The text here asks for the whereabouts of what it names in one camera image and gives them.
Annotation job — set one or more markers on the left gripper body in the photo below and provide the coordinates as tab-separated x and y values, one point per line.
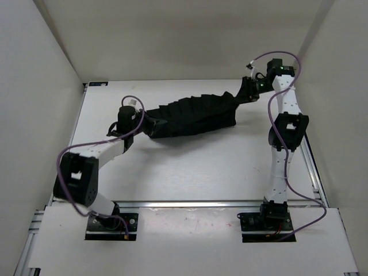
138	119

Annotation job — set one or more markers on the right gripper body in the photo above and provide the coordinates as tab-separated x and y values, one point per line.
259	87

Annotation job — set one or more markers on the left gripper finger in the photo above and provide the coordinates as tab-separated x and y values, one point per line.
154	123
153	132

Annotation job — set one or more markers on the black pleated skirt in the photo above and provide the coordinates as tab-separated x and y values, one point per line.
197	115

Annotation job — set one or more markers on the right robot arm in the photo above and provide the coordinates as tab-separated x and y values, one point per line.
285	136

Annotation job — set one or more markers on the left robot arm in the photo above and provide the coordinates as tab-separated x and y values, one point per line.
78	172

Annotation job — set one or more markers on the left blue corner label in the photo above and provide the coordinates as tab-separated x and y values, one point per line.
98	84

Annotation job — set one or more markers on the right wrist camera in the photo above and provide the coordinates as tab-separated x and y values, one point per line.
252	69

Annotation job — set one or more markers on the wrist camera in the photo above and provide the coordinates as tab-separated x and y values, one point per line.
252	69
132	103

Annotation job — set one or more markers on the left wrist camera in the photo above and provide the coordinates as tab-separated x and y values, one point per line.
132	103

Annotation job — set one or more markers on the front aluminium rail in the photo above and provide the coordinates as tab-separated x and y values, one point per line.
188	204

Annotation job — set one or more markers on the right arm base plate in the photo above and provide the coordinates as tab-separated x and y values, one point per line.
270	230

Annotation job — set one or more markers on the left aluminium rail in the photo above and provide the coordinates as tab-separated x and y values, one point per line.
22	265

